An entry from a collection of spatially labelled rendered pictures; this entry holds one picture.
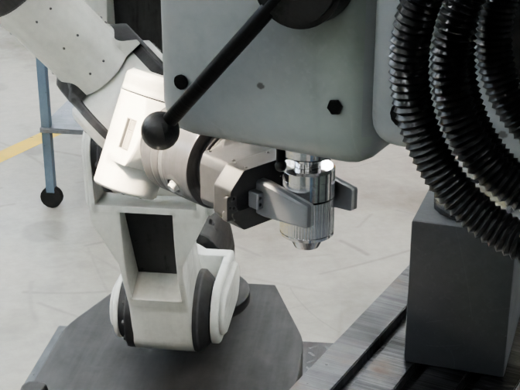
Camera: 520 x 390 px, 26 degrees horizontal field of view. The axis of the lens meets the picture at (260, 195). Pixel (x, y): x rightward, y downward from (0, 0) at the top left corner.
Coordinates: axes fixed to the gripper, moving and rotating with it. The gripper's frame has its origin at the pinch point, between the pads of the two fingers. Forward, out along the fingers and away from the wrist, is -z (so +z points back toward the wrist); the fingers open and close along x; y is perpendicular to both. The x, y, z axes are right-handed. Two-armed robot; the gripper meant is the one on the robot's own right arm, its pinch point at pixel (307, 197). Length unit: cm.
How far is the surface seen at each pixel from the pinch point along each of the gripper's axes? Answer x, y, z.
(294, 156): -2.3, -4.5, -0.6
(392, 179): 250, 126, 198
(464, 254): 32.3, 18.3, 6.3
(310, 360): 82, 85, 78
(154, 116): -14.6, -10.1, 2.1
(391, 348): 30.7, 33.6, 14.8
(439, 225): 30.9, 15.1, 9.0
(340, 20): -7.2, -18.5, -9.8
